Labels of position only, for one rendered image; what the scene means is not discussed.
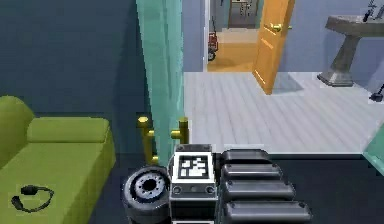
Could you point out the orange room door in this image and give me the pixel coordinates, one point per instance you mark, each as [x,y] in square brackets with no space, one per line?
[271,43]

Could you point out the grey pedestal sink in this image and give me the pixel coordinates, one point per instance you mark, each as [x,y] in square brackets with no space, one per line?
[350,43]

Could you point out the black toilet plunger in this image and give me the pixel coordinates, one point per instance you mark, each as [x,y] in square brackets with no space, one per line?
[377,95]

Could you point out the black sink faucet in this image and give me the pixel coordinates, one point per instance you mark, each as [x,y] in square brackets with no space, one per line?
[373,10]

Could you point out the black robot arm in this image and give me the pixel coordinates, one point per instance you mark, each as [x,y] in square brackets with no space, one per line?
[253,190]

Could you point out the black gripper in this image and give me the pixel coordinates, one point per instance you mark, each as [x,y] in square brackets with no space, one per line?
[148,190]

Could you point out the red and black cart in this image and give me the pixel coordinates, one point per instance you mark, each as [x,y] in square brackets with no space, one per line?
[212,41]

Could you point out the teal room door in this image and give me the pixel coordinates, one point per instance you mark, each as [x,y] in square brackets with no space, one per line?
[163,66]

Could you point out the gold round door knob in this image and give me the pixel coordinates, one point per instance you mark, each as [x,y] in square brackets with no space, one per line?
[276,27]

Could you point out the green sofa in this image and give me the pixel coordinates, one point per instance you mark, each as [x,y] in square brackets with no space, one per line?
[56,163]

